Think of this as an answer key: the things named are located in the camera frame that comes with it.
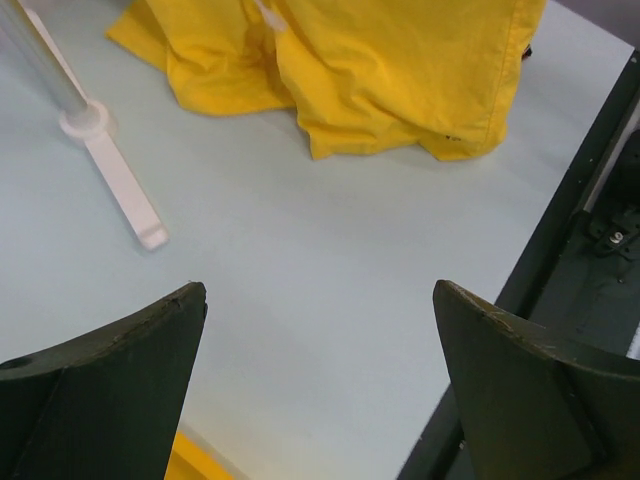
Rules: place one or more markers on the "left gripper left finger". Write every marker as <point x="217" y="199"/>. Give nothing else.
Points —
<point x="106" y="404"/>

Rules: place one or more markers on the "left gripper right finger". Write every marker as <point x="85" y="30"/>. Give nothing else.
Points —
<point x="532" y="404"/>

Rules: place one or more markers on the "yellow shorts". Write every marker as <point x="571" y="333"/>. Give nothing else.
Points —
<point x="361" y="77"/>

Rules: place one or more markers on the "yellow plastic bin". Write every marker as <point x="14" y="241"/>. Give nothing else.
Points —
<point x="188" y="461"/>

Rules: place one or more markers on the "white clothes rack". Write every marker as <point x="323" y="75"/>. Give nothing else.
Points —
<point x="84" y="120"/>

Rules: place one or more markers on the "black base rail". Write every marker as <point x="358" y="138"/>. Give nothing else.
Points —
<point x="579" y="272"/>

